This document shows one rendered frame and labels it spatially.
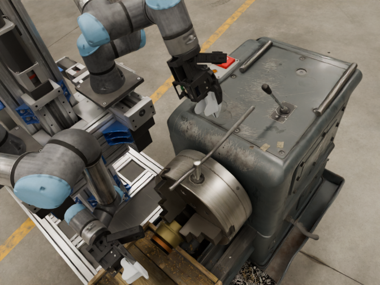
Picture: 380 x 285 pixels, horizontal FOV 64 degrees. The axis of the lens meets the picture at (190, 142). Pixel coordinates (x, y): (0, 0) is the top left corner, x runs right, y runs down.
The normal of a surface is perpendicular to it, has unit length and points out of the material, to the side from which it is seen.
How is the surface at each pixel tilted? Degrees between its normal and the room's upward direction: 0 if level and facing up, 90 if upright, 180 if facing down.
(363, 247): 0
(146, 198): 0
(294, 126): 0
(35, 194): 89
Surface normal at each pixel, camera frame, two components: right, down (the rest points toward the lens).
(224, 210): 0.49, -0.07
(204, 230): -0.24, -0.69
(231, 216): 0.62, 0.11
